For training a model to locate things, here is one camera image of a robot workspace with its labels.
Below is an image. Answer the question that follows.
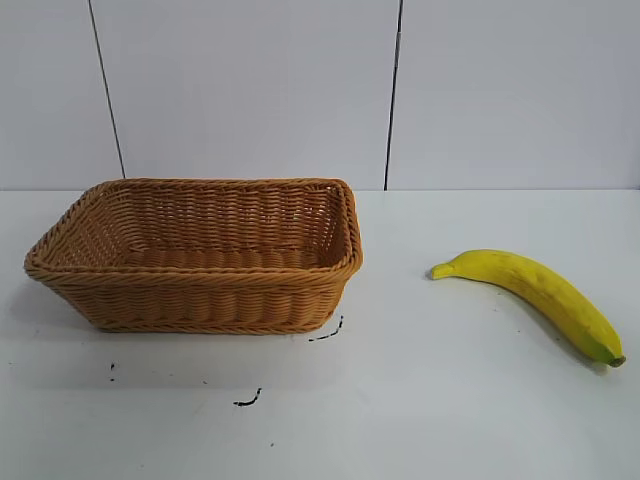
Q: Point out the woven tan wicker basket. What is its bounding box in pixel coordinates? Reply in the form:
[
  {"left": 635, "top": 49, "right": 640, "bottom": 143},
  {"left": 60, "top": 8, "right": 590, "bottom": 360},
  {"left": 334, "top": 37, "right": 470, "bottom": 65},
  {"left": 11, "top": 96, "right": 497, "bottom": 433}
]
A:
[{"left": 23, "top": 176, "right": 365, "bottom": 335}]

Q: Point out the yellow banana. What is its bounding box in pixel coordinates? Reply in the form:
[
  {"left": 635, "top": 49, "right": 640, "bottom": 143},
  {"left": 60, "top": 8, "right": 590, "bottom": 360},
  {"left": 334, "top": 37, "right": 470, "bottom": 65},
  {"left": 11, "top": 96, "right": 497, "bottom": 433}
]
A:
[{"left": 430, "top": 248, "right": 627, "bottom": 370}]

